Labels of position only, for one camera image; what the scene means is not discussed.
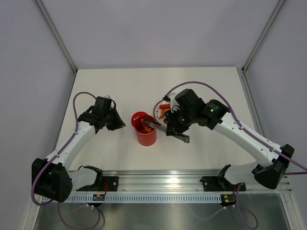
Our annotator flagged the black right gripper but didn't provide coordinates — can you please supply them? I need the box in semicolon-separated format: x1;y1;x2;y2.
165;106;196;136

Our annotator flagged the red sausage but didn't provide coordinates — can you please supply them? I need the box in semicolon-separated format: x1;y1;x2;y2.
159;104;170;109

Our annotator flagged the orange grilled fish piece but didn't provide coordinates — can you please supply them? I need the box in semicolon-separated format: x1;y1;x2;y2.
141;117;154;133

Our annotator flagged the red cylindrical lunch box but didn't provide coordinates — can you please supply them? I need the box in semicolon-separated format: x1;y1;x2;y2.
134;115;157;146

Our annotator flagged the red round lid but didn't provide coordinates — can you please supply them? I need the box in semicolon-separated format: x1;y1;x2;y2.
131;111;147;127

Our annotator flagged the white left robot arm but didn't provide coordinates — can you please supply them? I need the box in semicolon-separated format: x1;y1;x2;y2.
31;106;126;206

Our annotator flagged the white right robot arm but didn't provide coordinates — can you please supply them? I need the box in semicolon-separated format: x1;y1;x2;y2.
164;96;294;190

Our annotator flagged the orange chicken wing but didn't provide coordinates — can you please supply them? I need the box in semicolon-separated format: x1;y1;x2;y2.
159;108;170;119

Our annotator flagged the white printed plate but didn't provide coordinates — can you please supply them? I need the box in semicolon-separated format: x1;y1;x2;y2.
153;100;170;127

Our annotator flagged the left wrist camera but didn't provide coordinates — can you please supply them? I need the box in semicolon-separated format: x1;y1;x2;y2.
94;95;117;112

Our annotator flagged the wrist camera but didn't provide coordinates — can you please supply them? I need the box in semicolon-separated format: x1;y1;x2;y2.
94;95;117;112
175;89;206;112

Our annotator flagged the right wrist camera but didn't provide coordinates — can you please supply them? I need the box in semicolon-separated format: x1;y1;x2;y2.
175;89;206;112

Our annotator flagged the aluminium mounting rail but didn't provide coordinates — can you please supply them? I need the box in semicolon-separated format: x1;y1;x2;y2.
35;169;292;195

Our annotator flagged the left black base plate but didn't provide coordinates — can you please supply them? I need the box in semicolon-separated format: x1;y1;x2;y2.
76;176;119;192

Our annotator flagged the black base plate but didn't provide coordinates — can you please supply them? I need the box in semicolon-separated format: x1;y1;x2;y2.
200;176;239;192
76;176;119;192

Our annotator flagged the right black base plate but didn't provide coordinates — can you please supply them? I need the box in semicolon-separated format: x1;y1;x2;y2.
200;176;239;192

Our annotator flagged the white slotted cable duct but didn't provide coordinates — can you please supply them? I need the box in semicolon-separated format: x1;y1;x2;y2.
65;193;222;204

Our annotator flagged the left aluminium frame post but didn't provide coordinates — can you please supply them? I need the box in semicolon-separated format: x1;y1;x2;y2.
33;0;78;75

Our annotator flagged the aluminium frame post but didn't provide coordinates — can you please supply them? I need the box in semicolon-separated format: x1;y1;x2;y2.
241;0;287;74
33;0;78;75

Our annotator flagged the right aluminium frame post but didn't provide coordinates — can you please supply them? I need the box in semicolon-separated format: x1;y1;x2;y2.
241;0;287;74

